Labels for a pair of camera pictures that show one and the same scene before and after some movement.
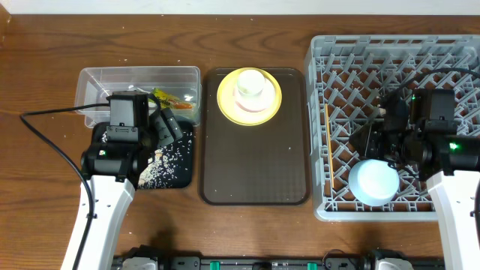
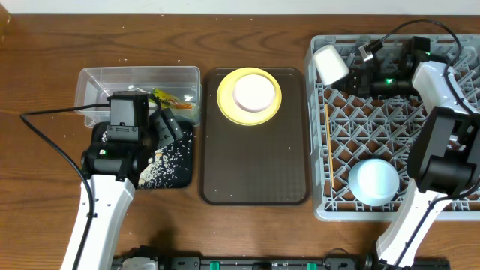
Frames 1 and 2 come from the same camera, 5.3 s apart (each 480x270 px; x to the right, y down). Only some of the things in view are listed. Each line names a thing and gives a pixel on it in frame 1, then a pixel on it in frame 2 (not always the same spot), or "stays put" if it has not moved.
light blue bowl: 373,182 stays put
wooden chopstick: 329,143 stays put
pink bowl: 256,103 stays put
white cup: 250,82 -> 331,65
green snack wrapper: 169,101 stays put
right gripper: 371,136 -> 352,79
